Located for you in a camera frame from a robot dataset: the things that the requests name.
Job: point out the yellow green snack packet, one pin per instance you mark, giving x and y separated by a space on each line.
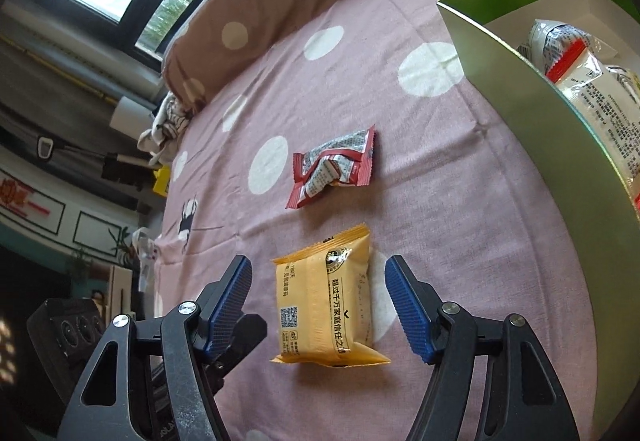
610 116

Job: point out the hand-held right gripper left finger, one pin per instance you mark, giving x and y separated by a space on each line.
230 306

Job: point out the cream plush toy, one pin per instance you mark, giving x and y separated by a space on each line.
150 141

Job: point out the red snack packet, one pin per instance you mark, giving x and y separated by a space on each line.
560 43
330 171

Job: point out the white air purifier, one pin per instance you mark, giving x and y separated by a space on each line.
132 113

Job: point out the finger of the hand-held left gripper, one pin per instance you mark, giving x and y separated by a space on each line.
250 331

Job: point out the large yellow snack packet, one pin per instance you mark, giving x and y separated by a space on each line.
325 301

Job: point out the striped clothing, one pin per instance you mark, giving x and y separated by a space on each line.
172 116

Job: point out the black upright vacuum cleaner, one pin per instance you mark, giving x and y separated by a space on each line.
122 168

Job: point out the yellow carton box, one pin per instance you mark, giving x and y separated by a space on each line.
162 181

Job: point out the pink dotted bed sheet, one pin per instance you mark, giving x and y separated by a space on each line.
450 201

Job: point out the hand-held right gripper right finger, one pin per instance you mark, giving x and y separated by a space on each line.
410 311

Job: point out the potted plant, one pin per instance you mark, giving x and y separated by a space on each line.
125 246

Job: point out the green cardboard box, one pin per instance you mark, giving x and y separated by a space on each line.
525 86

